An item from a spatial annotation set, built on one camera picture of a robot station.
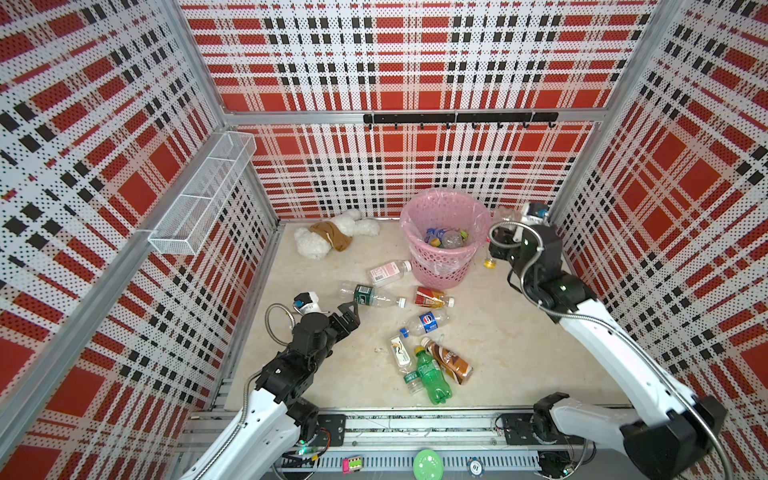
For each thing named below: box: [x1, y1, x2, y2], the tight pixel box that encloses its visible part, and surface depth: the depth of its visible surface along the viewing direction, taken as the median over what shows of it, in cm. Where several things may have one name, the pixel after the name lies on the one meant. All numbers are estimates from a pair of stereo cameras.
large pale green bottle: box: [442, 230, 469, 249], surface depth 91 cm
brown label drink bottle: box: [420, 337, 474, 385], surface depth 82 cm
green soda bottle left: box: [414, 346, 453, 405], surface depth 80 cm
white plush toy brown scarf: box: [293, 209, 381, 261], surface depth 108 cm
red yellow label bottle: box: [414, 286, 455, 309], surface depth 95 cm
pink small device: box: [341, 455, 363, 475], surface depth 69 cm
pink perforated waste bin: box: [400, 189, 492, 292], surface depth 95 cm
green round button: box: [413, 449, 444, 480], surface depth 67 cm
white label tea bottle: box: [389, 336, 423, 395], surface depth 82 cm
